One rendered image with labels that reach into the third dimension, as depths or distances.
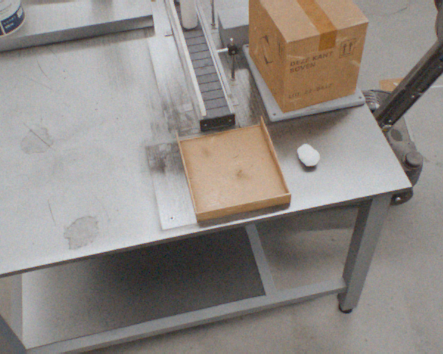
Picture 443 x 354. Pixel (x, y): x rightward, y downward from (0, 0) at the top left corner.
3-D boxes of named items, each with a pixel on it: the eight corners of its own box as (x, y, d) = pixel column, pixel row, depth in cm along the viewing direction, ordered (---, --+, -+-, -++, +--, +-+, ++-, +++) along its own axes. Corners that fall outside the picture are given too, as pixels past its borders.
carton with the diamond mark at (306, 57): (248, 54, 193) (248, -19, 172) (314, 36, 197) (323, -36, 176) (283, 113, 175) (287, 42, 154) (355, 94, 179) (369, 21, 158)
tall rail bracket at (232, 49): (215, 80, 189) (212, 38, 176) (236, 75, 190) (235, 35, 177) (217, 86, 187) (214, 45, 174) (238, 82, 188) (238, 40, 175)
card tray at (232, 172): (177, 141, 173) (176, 132, 170) (261, 125, 176) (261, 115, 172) (196, 222, 154) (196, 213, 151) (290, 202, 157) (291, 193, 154)
